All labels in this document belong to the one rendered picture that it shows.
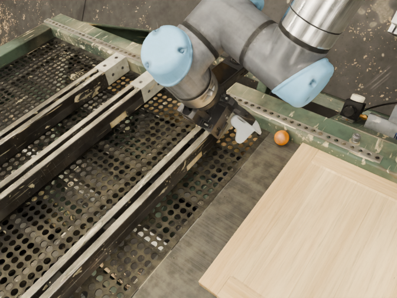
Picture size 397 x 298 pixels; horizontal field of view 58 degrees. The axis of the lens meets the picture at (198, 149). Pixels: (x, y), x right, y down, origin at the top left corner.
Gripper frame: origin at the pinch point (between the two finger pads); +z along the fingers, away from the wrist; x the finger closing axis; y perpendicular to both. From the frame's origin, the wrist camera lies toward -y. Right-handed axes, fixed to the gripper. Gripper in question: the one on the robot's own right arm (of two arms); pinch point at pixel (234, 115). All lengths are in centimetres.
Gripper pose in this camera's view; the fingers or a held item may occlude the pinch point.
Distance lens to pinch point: 82.3
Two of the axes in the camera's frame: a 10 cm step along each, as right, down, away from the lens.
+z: 3.5, 2.3, 9.1
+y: -5.4, 8.4, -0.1
